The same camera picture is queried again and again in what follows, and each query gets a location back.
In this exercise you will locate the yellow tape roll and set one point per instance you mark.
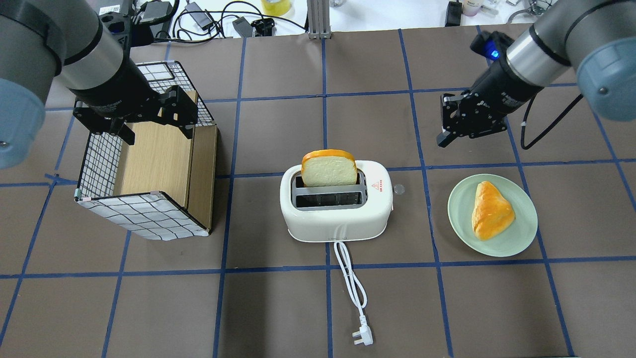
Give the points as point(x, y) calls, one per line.
point(276, 7)

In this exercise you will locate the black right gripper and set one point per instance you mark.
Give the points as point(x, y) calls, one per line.
point(499, 89)

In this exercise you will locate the aluminium frame post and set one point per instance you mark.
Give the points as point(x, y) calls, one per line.
point(319, 26)

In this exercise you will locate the toast bread slice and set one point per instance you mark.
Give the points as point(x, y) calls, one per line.
point(329, 167)

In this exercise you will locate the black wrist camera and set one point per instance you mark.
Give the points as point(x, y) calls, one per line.
point(491, 45)

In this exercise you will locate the light green plate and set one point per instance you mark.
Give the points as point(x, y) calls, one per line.
point(518, 237)

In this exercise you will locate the checkered fabric wooden box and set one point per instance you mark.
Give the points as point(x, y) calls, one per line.
point(162, 187)

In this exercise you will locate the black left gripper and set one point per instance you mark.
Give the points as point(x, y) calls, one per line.
point(113, 91)

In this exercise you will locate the white two-slot toaster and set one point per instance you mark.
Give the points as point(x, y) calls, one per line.
point(345, 213)

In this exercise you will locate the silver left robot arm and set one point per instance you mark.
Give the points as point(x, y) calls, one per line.
point(89, 52)

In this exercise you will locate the black power adapter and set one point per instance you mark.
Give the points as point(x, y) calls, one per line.
point(200, 17)

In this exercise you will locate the orange bread roll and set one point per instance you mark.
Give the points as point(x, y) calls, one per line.
point(492, 213)

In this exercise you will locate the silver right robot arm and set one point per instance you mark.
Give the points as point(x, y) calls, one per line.
point(596, 38)

